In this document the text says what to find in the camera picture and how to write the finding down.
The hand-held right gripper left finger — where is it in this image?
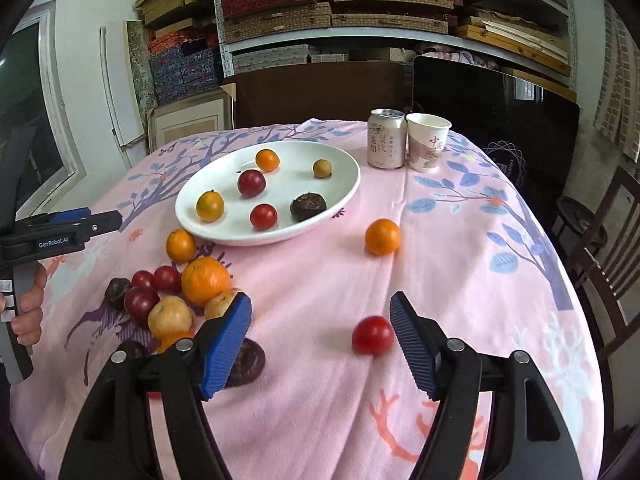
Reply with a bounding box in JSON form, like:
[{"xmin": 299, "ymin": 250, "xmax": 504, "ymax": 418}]
[{"xmin": 60, "ymin": 291, "xmax": 253, "ymax": 480}]

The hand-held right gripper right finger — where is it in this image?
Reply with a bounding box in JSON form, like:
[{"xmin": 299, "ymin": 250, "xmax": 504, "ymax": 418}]
[{"xmin": 389, "ymin": 291, "xmax": 583, "ymax": 480}]

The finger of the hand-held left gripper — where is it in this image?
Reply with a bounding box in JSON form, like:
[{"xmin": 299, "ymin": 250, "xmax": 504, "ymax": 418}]
[{"xmin": 14, "ymin": 209, "xmax": 124, "ymax": 237}]

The dark water chestnut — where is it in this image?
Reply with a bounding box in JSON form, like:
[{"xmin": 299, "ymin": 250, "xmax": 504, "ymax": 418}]
[
  {"xmin": 103, "ymin": 278, "xmax": 132, "ymax": 312},
  {"xmin": 225, "ymin": 338, "xmax": 267, "ymax": 388},
  {"xmin": 117, "ymin": 340, "xmax": 151, "ymax": 360},
  {"xmin": 290, "ymin": 192, "xmax": 328, "ymax": 222}
]

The yellow loquat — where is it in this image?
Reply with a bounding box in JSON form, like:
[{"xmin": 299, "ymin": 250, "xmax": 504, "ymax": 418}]
[
  {"xmin": 147, "ymin": 295, "xmax": 196, "ymax": 340},
  {"xmin": 204, "ymin": 288, "xmax": 241, "ymax": 321}
]

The large orange mandarin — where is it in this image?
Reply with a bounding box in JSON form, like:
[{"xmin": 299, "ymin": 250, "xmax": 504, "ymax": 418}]
[{"xmin": 180, "ymin": 256, "xmax": 232, "ymax": 307}]

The white round plate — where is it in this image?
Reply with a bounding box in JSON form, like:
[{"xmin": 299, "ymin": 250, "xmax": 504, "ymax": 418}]
[{"xmin": 174, "ymin": 140, "xmax": 362, "ymax": 247}]

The person's left hand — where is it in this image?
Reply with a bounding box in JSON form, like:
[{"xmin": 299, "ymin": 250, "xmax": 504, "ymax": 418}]
[{"xmin": 0, "ymin": 262, "xmax": 48, "ymax": 348}]

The pink tree print tablecloth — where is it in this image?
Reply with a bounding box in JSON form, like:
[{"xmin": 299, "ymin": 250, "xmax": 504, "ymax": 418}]
[{"xmin": 10, "ymin": 117, "xmax": 601, "ymax": 480}]

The white framed window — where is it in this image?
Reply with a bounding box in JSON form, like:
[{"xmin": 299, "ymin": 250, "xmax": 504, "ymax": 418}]
[{"xmin": 0, "ymin": 0, "xmax": 88, "ymax": 221}]

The framed picture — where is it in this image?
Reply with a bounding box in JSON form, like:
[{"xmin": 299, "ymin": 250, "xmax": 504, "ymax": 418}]
[{"xmin": 146, "ymin": 87, "xmax": 234, "ymax": 153}]

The white board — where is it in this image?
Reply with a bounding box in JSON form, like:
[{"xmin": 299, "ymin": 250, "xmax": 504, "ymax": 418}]
[{"xmin": 100, "ymin": 22, "xmax": 148, "ymax": 147}]

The green marbled panel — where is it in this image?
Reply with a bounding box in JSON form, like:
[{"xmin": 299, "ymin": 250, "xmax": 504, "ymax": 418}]
[{"xmin": 126, "ymin": 20, "xmax": 159, "ymax": 111}]

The stack of blue patterned boxes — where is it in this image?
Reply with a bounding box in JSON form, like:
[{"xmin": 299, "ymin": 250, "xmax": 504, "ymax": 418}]
[{"xmin": 149, "ymin": 32, "xmax": 223, "ymax": 106}]

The white paper cup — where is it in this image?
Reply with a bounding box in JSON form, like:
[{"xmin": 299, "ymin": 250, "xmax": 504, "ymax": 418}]
[{"xmin": 405, "ymin": 112, "xmax": 452, "ymax": 173}]

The pink drink can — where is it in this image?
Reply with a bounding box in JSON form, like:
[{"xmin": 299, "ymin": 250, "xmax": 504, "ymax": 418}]
[{"xmin": 366, "ymin": 108, "xmax": 407, "ymax": 170}]

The black round stool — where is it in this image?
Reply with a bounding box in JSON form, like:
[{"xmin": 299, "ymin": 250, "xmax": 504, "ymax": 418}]
[{"xmin": 551, "ymin": 195, "xmax": 608, "ymax": 248}]

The dark wooden chair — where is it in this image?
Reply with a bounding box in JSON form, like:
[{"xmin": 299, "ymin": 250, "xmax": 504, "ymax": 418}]
[{"xmin": 565, "ymin": 165, "xmax": 640, "ymax": 358}]

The white metal shelf rack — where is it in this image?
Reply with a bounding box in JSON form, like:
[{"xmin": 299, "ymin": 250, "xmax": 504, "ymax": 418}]
[{"xmin": 212, "ymin": 0, "xmax": 576, "ymax": 86}]

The black glossy panel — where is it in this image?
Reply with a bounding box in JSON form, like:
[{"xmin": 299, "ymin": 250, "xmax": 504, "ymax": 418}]
[{"xmin": 411, "ymin": 55, "xmax": 581, "ymax": 198}]

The brown wooden board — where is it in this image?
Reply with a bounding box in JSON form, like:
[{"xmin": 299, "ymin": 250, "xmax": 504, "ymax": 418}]
[{"xmin": 220, "ymin": 62, "xmax": 408, "ymax": 129}]

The pink cloth bundle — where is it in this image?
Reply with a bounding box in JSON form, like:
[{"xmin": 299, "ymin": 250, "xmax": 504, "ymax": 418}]
[{"xmin": 415, "ymin": 42, "xmax": 501, "ymax": 70}]

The woven brick pattern curtain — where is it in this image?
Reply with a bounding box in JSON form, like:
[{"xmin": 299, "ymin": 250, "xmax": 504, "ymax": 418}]
[{"xmin": 592, "ymin": 0, "xmax": 640, "ymax": 161}]

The stack of light wooden boxes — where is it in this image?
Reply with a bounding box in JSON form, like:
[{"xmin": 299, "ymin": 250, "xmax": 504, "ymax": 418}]
[{"xmin": 454, "ymin": 7, "xmax": 573, "ymax": 77}]

